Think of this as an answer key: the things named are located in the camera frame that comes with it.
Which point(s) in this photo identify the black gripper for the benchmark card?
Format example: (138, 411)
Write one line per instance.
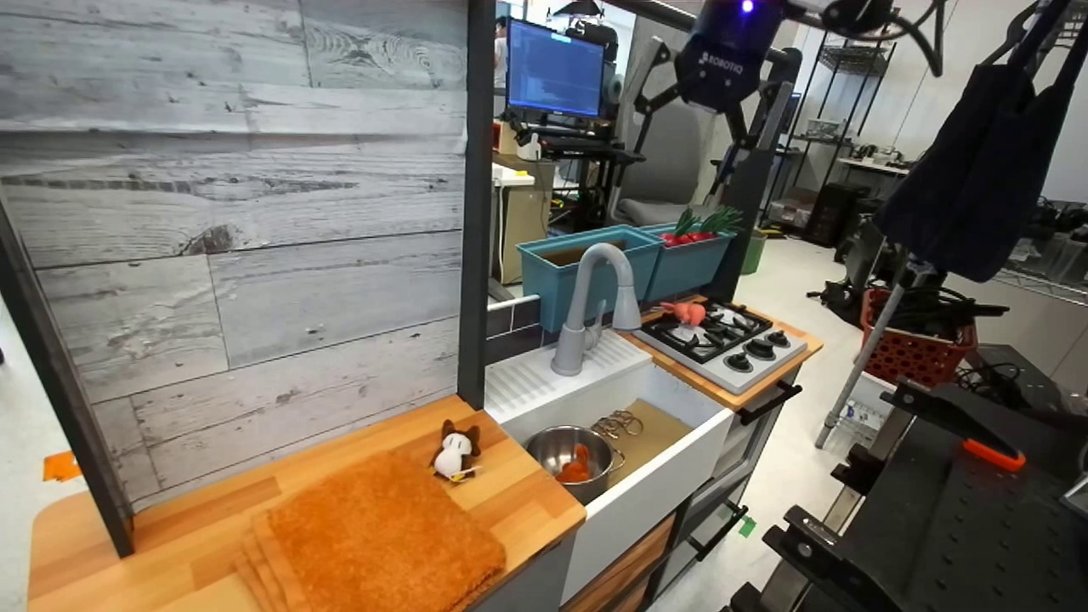
(724, 52)

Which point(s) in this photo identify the salmon pink plush toy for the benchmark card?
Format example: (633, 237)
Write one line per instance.
(685, 315)

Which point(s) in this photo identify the orange plush toy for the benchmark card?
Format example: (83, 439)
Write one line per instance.
(579, 465)

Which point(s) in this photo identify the brown white penguin plush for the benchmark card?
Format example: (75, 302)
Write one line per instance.
(455, 458)

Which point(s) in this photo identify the orange terry towel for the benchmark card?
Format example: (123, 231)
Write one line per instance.
(378, 537)

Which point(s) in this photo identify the red toy vegetable green leaves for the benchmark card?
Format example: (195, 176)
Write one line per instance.
(707, 225)

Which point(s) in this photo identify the grey toy faucet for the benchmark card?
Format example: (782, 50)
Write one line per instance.
(585, 282)

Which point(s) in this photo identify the black stove knob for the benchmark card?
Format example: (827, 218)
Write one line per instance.
(739, 362)
(780, 339)
(763, 347)

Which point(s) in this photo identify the grey toy gas stove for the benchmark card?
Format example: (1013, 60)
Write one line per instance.
(737, 353)

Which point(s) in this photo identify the white sink basin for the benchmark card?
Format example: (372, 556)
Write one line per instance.
(648, 499)

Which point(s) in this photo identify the grey office chair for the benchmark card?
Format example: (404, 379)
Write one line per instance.
(668, 158)

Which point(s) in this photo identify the computer monitor blue screen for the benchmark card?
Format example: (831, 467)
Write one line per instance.
(553, 69)

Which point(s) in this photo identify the teal planter box with vegetables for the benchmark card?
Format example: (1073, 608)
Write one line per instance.
(685, 269)

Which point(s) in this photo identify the empty teal planter box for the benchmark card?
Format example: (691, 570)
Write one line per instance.
(567, 282)

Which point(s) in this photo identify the black hanging bag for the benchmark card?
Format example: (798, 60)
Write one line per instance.
(980, 182)

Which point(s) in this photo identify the white tripod leg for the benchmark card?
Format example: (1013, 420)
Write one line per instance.
(867, 357)

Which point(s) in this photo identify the bunch of metal rings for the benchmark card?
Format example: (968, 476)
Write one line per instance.
(616, 428)

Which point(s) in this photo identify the red plastic crate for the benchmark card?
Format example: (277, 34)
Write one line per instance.
(918, 357)

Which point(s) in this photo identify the stainless steel pot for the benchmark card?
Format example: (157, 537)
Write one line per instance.
(554, 455)

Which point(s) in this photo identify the green floor tape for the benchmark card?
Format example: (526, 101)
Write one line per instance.
(747, 530)

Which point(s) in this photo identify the grey wood backsplash panel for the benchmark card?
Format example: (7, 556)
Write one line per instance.
(226, 225)

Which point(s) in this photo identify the orange floor tape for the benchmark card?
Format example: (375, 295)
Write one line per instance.
(61, 467)

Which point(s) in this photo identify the black metal frame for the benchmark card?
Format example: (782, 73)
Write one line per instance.
(477, 225)

